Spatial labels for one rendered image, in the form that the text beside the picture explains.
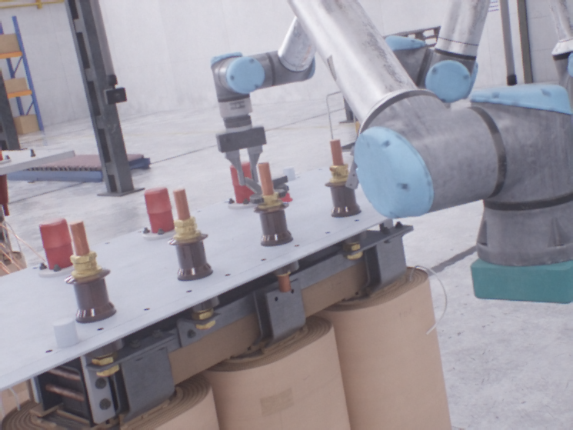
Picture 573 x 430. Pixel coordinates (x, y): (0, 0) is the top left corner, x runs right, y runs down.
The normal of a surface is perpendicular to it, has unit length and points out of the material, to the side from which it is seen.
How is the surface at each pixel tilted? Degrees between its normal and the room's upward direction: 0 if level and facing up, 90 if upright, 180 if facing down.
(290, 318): 90
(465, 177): 104
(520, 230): 70
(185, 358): 90
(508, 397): 0
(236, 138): 90
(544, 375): 0
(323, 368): 90
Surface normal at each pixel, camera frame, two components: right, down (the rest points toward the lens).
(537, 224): -0.19, -0.11
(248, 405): -0.04, 0.21
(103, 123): -0.69, 0.26
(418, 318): 0.70, 0.03
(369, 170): -0.90, 0.28
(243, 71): 0.24, 0.16
